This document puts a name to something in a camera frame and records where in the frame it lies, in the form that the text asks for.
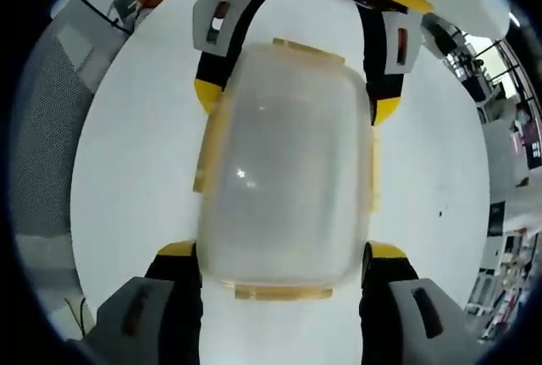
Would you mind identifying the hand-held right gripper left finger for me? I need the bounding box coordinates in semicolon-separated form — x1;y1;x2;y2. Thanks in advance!
95;239;205;365

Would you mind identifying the grey mesh chair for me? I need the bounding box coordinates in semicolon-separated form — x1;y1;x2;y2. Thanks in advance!
8;21;102;340

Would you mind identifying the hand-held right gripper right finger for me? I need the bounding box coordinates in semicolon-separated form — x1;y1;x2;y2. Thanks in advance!
358;241;482;365

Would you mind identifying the clear plastic buckle container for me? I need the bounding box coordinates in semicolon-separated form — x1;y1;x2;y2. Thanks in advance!
192;37;382;301

